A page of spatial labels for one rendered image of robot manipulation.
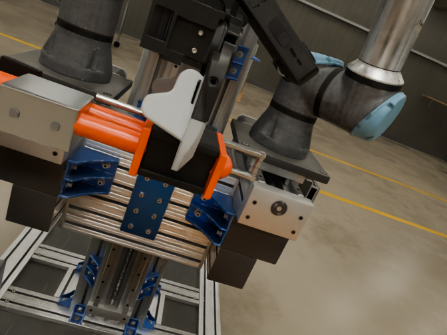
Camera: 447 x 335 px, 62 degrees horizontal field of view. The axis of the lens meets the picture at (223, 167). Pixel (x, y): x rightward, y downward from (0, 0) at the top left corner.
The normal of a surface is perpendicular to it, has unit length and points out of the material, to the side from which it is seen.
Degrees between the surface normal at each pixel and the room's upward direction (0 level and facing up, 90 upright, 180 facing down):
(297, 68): 86
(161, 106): 70
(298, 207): 90
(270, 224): 90
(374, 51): 103
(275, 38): 86
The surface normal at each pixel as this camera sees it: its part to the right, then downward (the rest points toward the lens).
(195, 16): 0.08, 0.39
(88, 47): 0.52, 0.19
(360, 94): -0.51, 0.34
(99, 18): 0.57, 0.50
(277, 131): -0.23, -0.07
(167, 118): 0.20, 0.07
